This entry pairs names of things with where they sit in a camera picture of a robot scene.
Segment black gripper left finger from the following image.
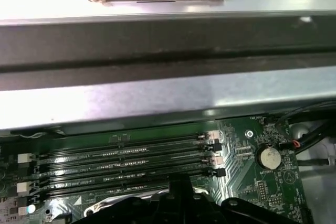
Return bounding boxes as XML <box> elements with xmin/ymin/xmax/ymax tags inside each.
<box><xmin>76</xmin><ymin>174</ymin><xmax>186</xmax><ymax>224</ymax></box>

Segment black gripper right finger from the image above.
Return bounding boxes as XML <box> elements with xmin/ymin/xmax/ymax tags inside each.
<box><xmin>183</xmin><ymin>174</ymin><xmax>293</xmax><ymax>224</ymax></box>

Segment CPU socket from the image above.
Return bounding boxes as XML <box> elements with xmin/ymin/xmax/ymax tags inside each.
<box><xmin>82</xmin><ymin>186</ymin><xmax>213</xmax><ymax>224</ymax></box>

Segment green motherboard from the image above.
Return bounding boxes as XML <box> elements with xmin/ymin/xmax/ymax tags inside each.
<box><xmin>0</xmin><ymin>120</ymin><xmax>316</xmax><ymax>224</ymax></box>

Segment RAM slot white latches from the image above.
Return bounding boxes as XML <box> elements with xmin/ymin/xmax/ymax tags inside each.
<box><xmin>16</xmin><ymin>155</ymin><xmax>225</xmax><ymax>195</ymax></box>
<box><xmin>17</xmin><ymin>129</ymin><xmax>221</xmax><ymax>164</ymax></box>

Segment silver coin battery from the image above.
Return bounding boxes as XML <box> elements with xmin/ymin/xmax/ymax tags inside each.
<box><xmin>255</xmin><ymin>144</ymin><xmax>282</xmax><ymax>172</ymax></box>

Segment black open PC case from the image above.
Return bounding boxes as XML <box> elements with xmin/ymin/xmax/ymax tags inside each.
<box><xmin>0</xmin><ymin>10</ymin><xmax>336</xmax><ymax>224</ymax></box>

